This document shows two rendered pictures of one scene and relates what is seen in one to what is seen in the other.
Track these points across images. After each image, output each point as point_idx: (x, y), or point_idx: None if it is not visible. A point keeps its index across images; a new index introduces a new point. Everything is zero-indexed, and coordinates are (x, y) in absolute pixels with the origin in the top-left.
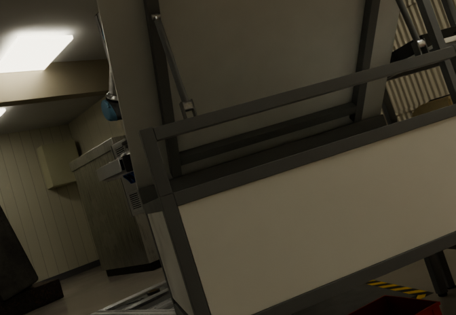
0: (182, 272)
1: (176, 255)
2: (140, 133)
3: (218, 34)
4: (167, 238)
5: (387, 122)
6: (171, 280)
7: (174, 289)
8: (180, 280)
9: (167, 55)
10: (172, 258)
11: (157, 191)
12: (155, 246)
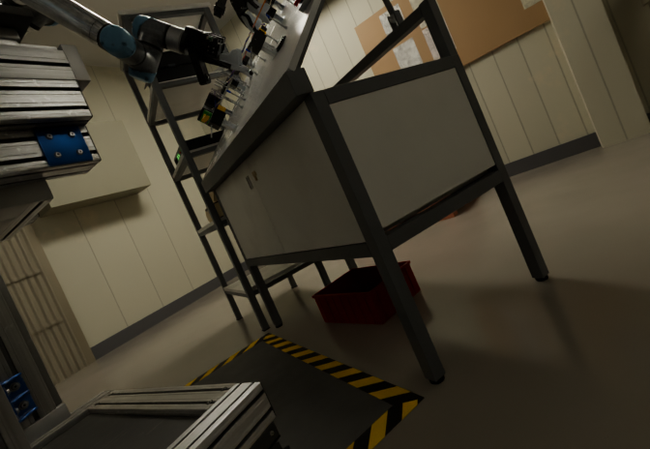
0: (483, 116)
1: (476, 103)
2: None
3: None
4: (448, 98)
5: (202, 192)
6: (408, 175)
7: (418, 185)
8: (461, 139)
9: None
10: (446, 122)
11: (452, 49)
12: (341, 157)
